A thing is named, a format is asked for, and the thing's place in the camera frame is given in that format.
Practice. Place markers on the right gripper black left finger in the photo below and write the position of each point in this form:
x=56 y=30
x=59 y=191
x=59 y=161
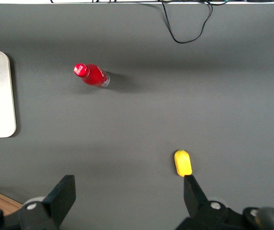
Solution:
x=62 y=196

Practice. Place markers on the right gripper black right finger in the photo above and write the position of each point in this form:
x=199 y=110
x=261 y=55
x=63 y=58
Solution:
x=195 y=201

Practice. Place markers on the yellow lemon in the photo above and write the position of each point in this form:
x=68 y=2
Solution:
x=182 y=163

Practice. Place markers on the red soda bottle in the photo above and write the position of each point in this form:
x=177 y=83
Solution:
x=92 y=76

